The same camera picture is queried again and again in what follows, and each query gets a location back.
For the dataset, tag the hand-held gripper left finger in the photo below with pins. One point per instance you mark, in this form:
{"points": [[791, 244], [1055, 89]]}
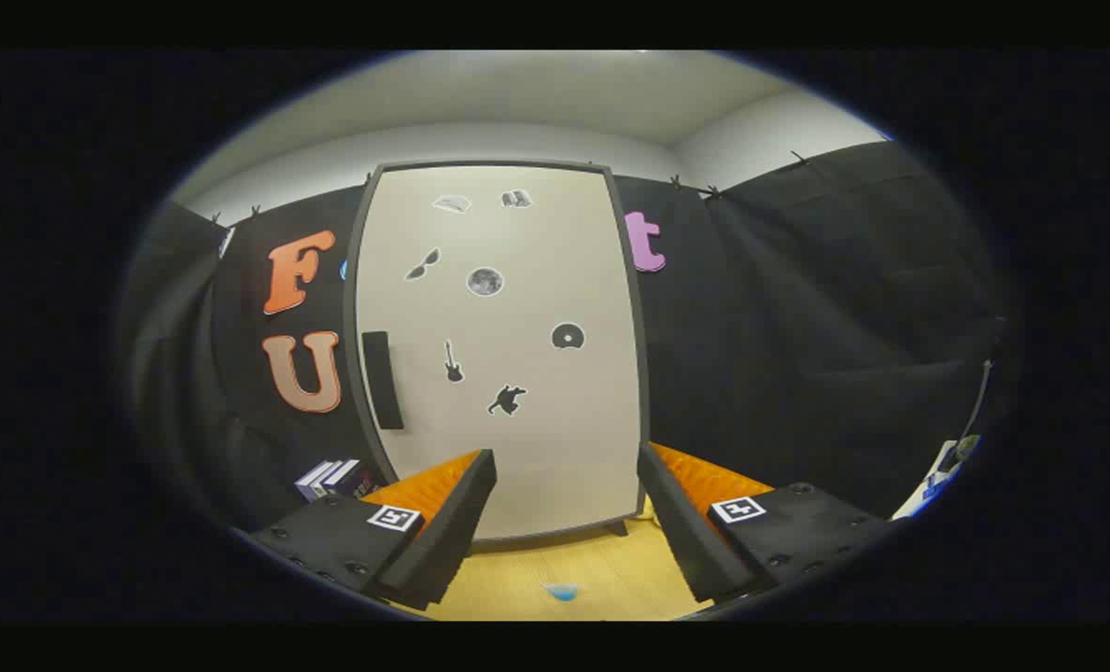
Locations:
{"points": [[447, 532]]}

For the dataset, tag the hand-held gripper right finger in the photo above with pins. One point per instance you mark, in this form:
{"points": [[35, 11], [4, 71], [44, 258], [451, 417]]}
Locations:
{"points": [[681, 523]]}

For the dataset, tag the blue and white tube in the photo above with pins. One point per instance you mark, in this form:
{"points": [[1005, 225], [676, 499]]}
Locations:
{"points": [[561, 592]]}

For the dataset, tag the white cabinet door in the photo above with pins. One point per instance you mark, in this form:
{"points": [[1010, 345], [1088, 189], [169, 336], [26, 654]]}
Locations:
{"points": [[517, 448]]}

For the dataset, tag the white book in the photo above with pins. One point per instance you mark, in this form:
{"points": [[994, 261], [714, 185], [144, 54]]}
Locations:
{"points": [[321, 478]]}

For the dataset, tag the black backdrop cloth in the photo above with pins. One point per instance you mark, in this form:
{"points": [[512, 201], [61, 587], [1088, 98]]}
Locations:
{"points": [[797, 308]]}

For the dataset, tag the grey cabinet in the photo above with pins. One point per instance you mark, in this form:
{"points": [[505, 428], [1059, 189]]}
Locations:
{"points": [[350, 299]]}

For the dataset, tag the white and blue object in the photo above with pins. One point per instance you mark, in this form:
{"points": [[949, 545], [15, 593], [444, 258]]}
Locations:
{"points": [[933, 481]]}

